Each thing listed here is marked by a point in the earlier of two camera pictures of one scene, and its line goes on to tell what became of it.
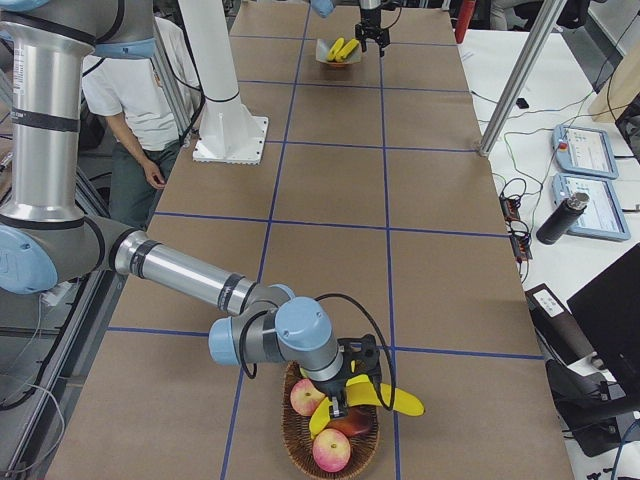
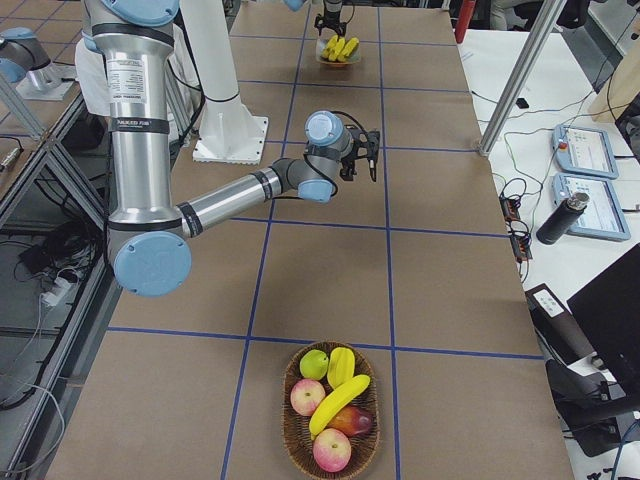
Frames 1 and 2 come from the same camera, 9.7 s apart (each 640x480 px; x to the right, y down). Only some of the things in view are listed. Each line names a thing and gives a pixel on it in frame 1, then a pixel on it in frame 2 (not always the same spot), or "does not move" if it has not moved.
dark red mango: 356,423 does not move
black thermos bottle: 562,218 does not move
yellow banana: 361,392 → 336,49
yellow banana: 346,50 does not move
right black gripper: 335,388 → 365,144
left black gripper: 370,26 → 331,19
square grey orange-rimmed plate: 321,54 does not move
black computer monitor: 608,311 does not move
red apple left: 305,396 does not move
